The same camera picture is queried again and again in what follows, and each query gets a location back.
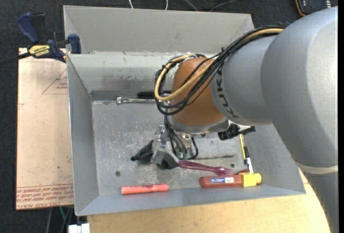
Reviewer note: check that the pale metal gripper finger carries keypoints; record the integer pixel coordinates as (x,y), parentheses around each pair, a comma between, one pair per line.
(160,155)
(162,136)

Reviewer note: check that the black plastic object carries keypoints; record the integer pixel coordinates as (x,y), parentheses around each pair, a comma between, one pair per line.
(143,152)

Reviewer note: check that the purple plastic fork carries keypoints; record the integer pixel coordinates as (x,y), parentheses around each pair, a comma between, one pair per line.
(199,166)

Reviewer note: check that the grey metal bin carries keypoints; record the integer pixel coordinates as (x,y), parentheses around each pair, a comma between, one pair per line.
(129,129)

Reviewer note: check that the grey flat block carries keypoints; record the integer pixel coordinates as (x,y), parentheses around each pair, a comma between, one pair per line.
(217,149)

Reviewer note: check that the orange marker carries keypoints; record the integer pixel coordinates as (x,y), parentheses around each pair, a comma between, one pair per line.
(145,189)

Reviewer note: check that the silver metal tool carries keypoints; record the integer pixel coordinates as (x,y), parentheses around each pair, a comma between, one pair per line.
(129,100)

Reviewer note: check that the red-brown bottle with yellow cap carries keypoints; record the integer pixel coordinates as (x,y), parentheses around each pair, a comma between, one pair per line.
(223,181)

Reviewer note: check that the yellow black white pen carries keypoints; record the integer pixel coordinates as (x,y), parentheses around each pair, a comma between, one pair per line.
(245,152)

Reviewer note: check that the brown cardboard board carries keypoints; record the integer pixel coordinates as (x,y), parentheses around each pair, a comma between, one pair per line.
(43,132)

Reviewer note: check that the black cylinder on white bracket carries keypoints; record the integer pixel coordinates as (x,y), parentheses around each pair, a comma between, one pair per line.
(228,132)

